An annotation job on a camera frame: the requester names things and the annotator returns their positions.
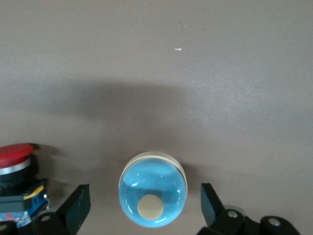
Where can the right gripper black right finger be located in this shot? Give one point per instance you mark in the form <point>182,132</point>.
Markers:
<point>212,210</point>

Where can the black red emergency button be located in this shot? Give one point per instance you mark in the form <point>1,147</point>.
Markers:
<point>13,153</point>

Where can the blue dome call bell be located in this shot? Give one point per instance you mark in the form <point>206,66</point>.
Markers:
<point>151,186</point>

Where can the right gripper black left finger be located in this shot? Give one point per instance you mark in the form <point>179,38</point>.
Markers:
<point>73,210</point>

